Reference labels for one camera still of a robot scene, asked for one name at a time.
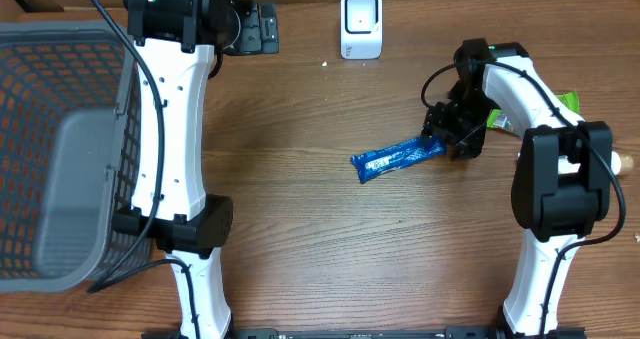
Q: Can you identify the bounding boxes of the blue snack bar wrapper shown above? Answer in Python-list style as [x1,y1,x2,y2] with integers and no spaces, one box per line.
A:
[350,136,447,184]

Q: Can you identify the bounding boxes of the white conditioner tube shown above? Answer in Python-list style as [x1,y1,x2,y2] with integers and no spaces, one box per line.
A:
[558,151,634,175]

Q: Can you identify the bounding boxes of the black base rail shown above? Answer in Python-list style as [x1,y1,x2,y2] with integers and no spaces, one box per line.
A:
[142,326,587,339]

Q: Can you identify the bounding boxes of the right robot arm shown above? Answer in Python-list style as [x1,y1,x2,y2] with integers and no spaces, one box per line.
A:
[422,38,621,338]

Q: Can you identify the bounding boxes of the white barcode scanner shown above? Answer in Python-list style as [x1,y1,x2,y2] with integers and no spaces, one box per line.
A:
[340,0,383,60]

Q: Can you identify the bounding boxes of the grey plastic mesh basket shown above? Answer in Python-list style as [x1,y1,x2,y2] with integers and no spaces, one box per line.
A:
[1,21,152,293]

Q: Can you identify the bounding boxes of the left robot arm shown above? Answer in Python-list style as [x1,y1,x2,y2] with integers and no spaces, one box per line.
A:
[113,0,262,338]

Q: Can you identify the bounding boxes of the green clear snack bag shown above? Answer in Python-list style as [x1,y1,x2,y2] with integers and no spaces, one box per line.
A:
[487,91,580,135]

